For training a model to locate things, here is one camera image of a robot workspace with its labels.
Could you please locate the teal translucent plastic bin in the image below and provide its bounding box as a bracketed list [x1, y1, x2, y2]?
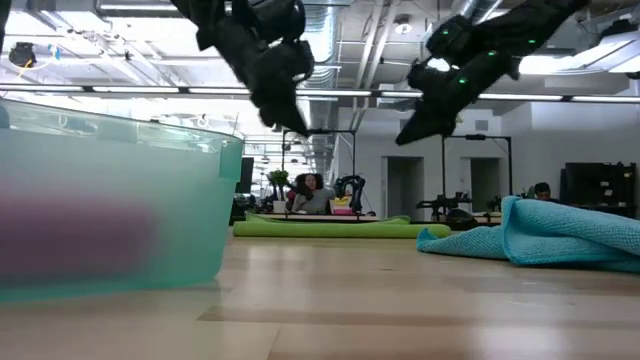
[0, 97, 245, 304]

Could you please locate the blue microfiber towel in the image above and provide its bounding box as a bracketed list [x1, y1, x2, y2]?
[416, 195, 640, 274]

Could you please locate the silver ribbed ventilation duct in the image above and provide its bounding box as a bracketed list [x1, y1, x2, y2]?
[299, 4, 337, 89]

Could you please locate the green microfiber towel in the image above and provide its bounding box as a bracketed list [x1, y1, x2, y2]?
[232, 212, 453, 240]

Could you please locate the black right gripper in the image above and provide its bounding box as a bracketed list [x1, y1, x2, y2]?
[394, 49, 517, 147]

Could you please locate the black monitor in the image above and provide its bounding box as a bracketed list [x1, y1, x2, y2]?
[234, 157, 255, 195]

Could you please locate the black ceiling fixture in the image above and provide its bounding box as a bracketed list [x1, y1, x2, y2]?
[8, 41, 38, 69]

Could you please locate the potted green plant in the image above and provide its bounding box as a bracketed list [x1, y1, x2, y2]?
[268, 168, 292, 214]

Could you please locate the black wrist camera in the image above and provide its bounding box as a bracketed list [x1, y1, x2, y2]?
[263, 40, 316, 85]
[407, 58, 454, 95]

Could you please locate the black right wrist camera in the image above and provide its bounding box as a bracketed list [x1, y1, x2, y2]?
[407, 58, 454, 95]

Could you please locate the ceiling light strip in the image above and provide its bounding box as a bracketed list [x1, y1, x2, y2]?
[0, 84, 640, 104]

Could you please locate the pink microfiber towel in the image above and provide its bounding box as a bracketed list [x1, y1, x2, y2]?
[0, 192, 164, 284]

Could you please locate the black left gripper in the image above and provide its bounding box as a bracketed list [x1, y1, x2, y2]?
[214, 19, 314, 139]

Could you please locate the black shelf cabinet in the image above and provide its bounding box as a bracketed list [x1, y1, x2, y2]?
[559, 160, 639, 216]

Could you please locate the silver smooth ventilation duct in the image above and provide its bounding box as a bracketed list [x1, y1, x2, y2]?
[452, 0, 504, 21]

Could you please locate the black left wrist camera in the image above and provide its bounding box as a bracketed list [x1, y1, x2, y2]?
[263, 40, 316, 85]

